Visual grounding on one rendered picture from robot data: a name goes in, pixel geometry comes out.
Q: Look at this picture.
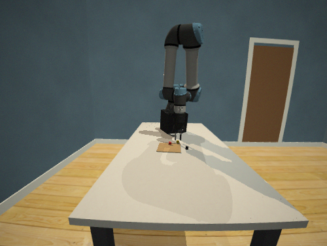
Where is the tan mat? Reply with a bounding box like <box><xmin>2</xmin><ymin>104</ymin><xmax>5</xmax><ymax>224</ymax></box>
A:
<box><xmin>157</xmin><ymin>143</ymin><xmax>181</xmax><ymax>153</ymax></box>

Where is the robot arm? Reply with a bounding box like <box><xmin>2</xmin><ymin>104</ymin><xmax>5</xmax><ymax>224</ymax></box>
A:
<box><xmin>159</xmin><ymin>23</ymin><xmax>204</xmax><ymax>114</ymax></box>

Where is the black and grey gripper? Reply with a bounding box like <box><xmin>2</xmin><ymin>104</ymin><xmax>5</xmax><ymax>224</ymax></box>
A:
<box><xmin>173</xmin><ymin>105</ymin><xmax>186</xmax><ymax>141</ymax></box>

